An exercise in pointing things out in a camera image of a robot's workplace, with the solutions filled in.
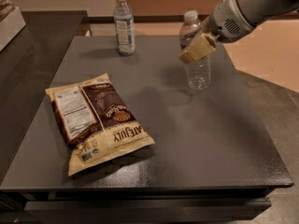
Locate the water bottle white label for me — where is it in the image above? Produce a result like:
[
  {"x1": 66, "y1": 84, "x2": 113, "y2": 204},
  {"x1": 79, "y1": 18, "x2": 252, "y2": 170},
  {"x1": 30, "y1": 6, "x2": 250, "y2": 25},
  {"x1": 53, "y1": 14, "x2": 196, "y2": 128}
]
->
[{"x1": 113, "y1": 0, "x2": 135, "y2": 56}]

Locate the clear water bottle dark label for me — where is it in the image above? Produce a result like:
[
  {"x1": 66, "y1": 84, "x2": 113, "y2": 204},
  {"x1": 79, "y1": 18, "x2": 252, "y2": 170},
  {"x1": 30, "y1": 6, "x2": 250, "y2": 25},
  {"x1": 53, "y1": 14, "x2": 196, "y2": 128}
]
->
[{"x1": 179, "y1": 10, "x2": 211, "y2": 91}]

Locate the white box with items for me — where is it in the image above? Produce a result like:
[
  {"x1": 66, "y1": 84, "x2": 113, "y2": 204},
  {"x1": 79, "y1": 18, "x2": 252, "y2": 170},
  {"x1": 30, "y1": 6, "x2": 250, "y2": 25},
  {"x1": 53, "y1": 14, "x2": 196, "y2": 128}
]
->
[{"x1": 0, "y1": 0, "x2": 26, "y2": 51}]

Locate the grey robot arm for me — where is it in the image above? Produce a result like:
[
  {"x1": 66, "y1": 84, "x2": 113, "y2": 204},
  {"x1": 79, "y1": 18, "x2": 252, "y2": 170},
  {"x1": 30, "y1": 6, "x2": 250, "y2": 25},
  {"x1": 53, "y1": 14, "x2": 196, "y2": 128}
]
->
[{"x1": 179, "y1": 0, "x2": 299, "y2": 64}]

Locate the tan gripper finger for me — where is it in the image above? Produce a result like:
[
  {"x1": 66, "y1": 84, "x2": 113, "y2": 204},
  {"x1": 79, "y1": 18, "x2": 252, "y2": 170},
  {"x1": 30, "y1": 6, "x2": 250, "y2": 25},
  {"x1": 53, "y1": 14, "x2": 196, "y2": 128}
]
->
[{"x1": 179, "y1": 33, "x2": 216, "y2": 63}]

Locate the brown cream chips bag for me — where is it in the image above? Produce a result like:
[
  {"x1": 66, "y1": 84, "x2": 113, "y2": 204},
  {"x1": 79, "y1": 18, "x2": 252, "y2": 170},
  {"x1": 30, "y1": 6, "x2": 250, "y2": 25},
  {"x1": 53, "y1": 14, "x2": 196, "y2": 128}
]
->
[{"x1": 45, "y1": 74, "x2": 154, "y2": 176}]

